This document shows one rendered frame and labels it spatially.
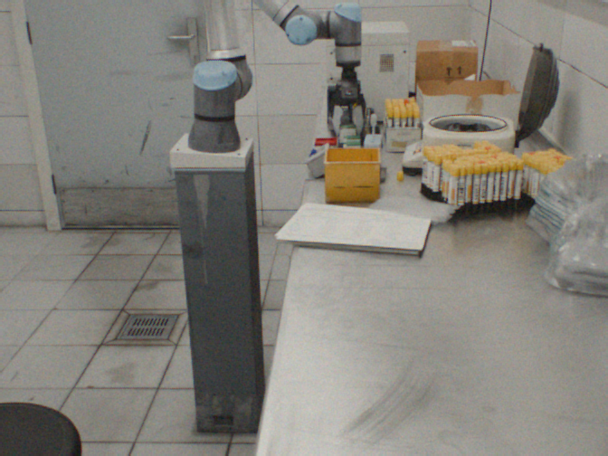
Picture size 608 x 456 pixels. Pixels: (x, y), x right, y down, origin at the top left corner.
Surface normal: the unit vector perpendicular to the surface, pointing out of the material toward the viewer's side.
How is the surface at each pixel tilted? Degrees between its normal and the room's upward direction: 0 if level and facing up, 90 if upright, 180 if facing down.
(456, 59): 88
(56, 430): 1
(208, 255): 90
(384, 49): 90
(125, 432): 0
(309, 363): 0
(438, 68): 90
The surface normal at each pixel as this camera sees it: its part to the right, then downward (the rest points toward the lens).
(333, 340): -0.02, -0.93
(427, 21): -0.05, 0.37
